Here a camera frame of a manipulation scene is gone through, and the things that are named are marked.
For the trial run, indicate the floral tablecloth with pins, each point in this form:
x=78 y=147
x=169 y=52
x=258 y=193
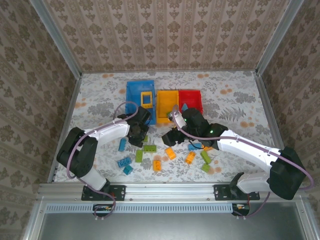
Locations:
x=225 y=110

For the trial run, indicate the small blue lego piece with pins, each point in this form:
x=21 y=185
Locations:
x=184 y=108

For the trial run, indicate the orange lego brick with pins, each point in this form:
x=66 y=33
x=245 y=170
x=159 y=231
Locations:
x=207 y=148
x=190 y=157
x=170 y=153
x=156 y=165

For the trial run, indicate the grey metal panel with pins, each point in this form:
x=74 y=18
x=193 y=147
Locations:
x=162 y=227

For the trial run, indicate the yellow lego window frame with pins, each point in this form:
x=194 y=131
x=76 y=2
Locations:
x=142 y=100

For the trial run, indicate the aluminium frame post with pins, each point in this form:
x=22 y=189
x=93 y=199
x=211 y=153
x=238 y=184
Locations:
x=60 y=42
x=278 y=37

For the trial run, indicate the blue lego brick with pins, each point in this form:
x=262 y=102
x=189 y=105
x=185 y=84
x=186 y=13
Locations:
x=195 y=146
x=124 y=162
x=127 y=170
x=122 y=144

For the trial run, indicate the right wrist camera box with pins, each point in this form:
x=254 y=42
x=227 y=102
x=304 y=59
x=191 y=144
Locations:
x=178 y=118

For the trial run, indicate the aluminium table edge rail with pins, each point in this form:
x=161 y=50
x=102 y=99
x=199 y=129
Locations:
x=268 y=105
x=72 y=105

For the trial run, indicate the blue plastic bin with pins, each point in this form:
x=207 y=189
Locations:
x=135 y=92

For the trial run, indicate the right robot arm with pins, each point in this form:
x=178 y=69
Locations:
x=245 y=150

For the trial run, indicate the yellow plastic bin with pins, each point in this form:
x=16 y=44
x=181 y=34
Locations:
x=165 y=102

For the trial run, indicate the small green lego brick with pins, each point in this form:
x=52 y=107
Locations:
x=145 y=138
x=205 y=167

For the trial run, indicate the wide aluminium extrusion rail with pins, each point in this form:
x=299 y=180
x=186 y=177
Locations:
x=162 y=191

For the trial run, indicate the red plastic bin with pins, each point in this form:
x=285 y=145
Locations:
x=192 y=98

